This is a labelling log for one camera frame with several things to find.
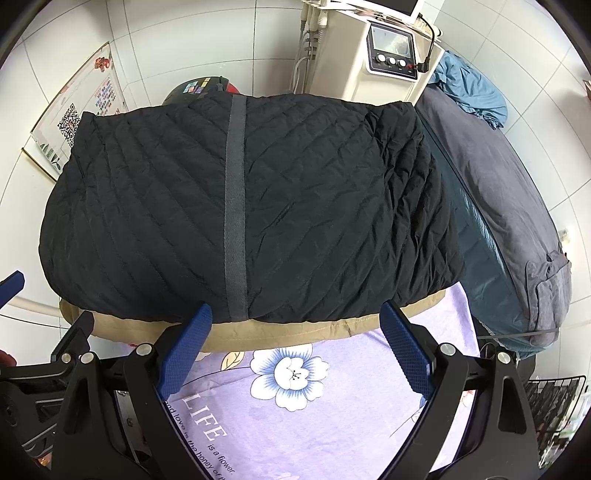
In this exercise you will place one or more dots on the black quilted jacket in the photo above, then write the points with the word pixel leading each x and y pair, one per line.
pixel 282 209

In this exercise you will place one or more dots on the black helmet with stickers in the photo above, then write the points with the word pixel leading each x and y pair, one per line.
pixel 199 87

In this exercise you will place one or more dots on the tan folded garment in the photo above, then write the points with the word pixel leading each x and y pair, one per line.
pixel 231 336

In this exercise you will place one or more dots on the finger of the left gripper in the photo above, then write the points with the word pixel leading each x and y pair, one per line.
pixel 32 395
pixel 10 287

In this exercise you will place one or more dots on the purple floral bed sheet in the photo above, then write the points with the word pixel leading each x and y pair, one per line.
pixel 335 409

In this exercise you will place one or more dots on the poster with QR code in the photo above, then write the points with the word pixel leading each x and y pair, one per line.
pixel 94 88

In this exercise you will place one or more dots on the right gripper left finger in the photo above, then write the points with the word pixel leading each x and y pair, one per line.
pixel 83 448

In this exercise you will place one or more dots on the beige beauty machine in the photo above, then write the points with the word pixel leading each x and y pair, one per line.
pixel 373 52

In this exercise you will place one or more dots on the black wire basket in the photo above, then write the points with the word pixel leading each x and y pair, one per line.
pixel 550 402

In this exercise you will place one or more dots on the blue crumpled cloth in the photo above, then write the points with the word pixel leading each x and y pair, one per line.
pixel 473 92

